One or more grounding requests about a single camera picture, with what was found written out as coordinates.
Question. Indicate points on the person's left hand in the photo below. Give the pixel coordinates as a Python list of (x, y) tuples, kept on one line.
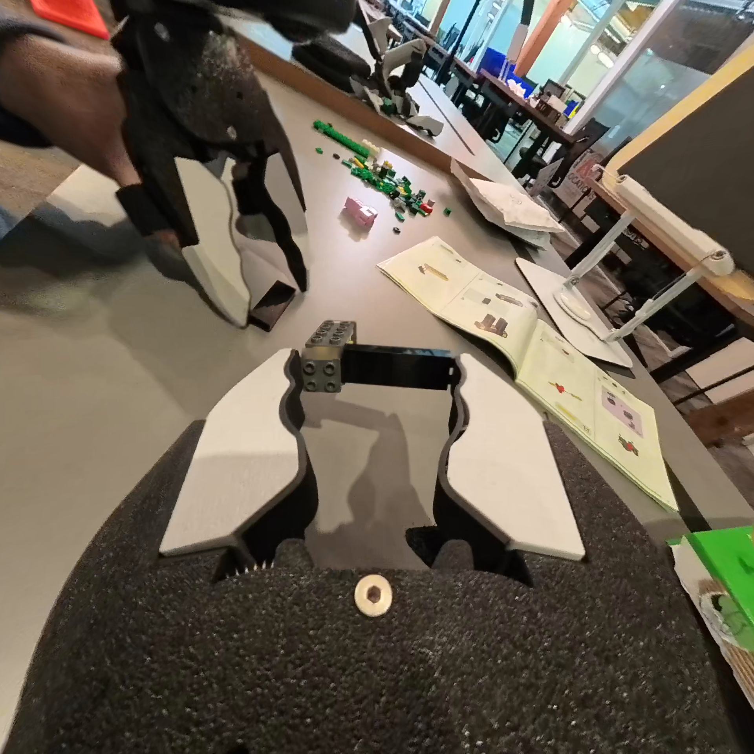
[(70, 94)]

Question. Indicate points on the wooden table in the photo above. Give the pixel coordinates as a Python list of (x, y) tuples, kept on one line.
[(518, 88)]

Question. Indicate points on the long black brick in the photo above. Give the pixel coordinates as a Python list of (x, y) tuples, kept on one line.
[(274, 309)]

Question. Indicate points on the pile of small bricks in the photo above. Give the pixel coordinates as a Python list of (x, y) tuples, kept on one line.
[(383, 174)]

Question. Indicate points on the green cardboard box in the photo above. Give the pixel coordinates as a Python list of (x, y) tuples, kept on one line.
[(724, 565)]

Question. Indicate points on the red mat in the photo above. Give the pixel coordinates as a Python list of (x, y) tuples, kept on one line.
[(70, 15)]

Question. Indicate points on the black padded item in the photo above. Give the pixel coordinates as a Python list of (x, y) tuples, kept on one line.
[(336, 59)]

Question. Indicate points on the pile of torn packaging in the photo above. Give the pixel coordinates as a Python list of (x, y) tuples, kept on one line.
[(406, 59)]

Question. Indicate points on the grey desk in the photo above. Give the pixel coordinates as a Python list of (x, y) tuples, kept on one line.
[(118, 383)]

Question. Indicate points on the brick instruction booklet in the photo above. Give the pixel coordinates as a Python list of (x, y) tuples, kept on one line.
[(471, 288)]

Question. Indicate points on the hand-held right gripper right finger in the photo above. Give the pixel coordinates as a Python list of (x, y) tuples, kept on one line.
[(506, 465)]

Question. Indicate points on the long green brick plate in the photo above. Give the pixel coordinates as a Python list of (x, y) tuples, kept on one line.
[(341, 138)]

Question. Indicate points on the pink brick pig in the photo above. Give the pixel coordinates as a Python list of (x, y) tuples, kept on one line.
[(360, 212)]

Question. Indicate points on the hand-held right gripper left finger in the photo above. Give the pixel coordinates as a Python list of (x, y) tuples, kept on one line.
[(235, 465)]

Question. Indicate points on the white printed cardboard box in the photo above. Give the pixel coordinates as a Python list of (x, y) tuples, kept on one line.
[(574, 182)]

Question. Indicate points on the grey desk divider panel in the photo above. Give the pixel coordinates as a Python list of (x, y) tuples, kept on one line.
[(707, 176)]

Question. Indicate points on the black grey yellow brick assembly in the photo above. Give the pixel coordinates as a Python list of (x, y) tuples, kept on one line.
[(400, 368)]

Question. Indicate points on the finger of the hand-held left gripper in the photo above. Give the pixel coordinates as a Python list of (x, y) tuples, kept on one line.
[(212, 247), (288, 194)]

